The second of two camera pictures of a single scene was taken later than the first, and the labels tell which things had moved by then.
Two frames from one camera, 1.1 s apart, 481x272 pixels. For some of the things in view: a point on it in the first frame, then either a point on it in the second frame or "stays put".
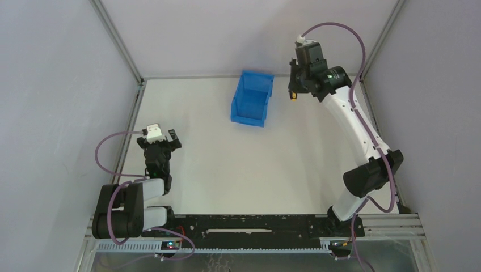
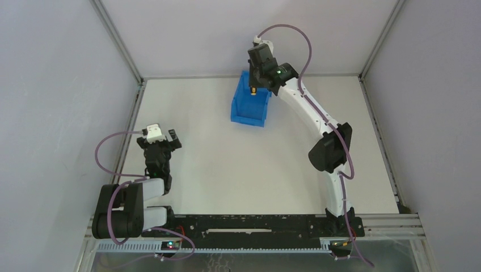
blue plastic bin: x=248 y=105 stays put
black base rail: x=262 y=227 stays put
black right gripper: x=294 y=80 to x=254 y=80
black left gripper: x=158 y=145 stays put
